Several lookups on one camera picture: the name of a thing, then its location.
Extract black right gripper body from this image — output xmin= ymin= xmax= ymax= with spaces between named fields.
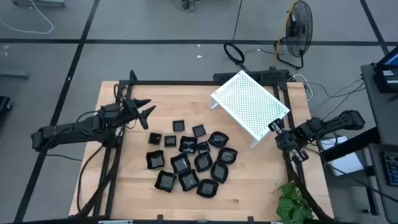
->
xmin=275 ymin=128 xmax=301 ymax=153

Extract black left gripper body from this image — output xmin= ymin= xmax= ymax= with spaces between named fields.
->
xmin=120 ymin=98 xmax=149 ymax=131

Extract black trays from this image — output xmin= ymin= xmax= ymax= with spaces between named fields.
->
xmin=172 ymin=119 xmax=186 ymax=133

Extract black wavy square plate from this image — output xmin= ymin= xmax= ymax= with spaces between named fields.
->
xmin=170 ymin=153 xmax=192 ymax=175
xmin=177 ymin=169 xmax=200 ymax=192
xmin=146 ymin=150 xmax=165 ymax=170
xmin=178 ymin=136 xmax=198 ymax=154
xmin=154 ymin=169 xmax=177 ymax=194

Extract black wavy round plate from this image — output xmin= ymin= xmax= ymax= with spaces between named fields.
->
xmin=196 ymin=179 xmax=220 ymax=198
xmin=193 ymin=152 xmax=213 ymax=173
xmin=207 ymin=131 xmax=230 ymax=149
xmin=216 ymin=147 xmax=239 ymax=165
xmin=210 ymin=161 xmax=229 ymax=184

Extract white perforated metal shelf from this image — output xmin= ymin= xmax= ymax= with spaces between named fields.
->
xmin=210 ymin=70 xmax=291 ymax=150

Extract white flat box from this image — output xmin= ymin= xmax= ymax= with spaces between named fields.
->
xmin=317 ymin=135 xmax=365 ymax=177

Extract black vented electronics box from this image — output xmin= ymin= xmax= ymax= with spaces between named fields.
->
xmin=260 ymin=69 xmax=293 ymax=85
xmin=213 ymin=72 xmax=239 ymax=82

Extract green leafy plant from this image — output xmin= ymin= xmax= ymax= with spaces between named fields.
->
xmin=275 ymin=182 xmax=315 ymax=224

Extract black desk beam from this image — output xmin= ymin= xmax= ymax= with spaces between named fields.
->
xmin=320 ymin=126 xmax=382 ymax=162

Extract grey keyboard desk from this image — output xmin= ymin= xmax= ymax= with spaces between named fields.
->
xmin=368 ymin=142 xmax=398 ymax=224

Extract grey monitor desk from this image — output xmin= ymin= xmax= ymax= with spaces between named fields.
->
xmin=360 ymin=63 xmax=398 ymax=147

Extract black computer keyboard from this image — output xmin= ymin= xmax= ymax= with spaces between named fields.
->
xmin=383 ymin=151 xmax=398 ymax=187

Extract black floor fan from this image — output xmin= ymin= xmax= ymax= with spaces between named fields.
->
xmin=274 ymin=0 xmax=313 ymax=70

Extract black labelled device box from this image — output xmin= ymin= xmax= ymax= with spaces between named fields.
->
xmin=373 ymin=68 xmax=398 ymax=94

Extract grey floor bar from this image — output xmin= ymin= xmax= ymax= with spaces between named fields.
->
xmin=0 ymin=70 xmax=30 ymax=80

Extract black chair base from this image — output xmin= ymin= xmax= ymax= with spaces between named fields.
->
xmin=0 ymin=95 xmax=13 ymax=127

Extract large computer monitor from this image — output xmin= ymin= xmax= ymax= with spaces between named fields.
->
xmin=376 ymin=45 xmax=398 ymax=71

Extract grey cart base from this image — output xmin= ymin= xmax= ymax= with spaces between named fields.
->
xmin=11 ymin=0 xmax=67 ymax=7

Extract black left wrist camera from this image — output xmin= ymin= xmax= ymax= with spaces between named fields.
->
xmin=101 ymin=104 xmax=121 ymax=123

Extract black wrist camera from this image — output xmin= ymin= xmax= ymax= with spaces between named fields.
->
xmin=303 ymin=116 xmax=324 ymax=133
xmin=101 ymin=104 xmax=121 ymax=123

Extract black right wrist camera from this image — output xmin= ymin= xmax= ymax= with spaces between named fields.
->
xmin=303 ymin=116 xmax=324 ymax=133

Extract black aluminium table frame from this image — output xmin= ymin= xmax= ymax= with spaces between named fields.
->
xmin=75 ymin=69 xmax=335 ymax=222

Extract white looped cable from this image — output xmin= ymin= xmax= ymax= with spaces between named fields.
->
xmin=292 ymin=73 xmax=313 ymax=103

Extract yellow hanging cable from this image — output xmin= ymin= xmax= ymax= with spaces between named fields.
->
xmin=272 ymin=0 xmax=296 ymax=68

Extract black coiled hanging cable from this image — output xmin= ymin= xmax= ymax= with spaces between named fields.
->
xmin=223 ymin=0 xmax=249 ymax=72

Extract black cable bundle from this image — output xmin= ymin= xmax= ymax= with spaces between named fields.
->
xmin=75 ymin=144 xmax=125 ymax=218

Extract black cable tangle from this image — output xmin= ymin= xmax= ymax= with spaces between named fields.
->
xmin=178 ymin=0 xmax=198 ymax=14

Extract white floor cable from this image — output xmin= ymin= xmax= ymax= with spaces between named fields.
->
xmin=0 ymin=0 xmax=55 ymax=35

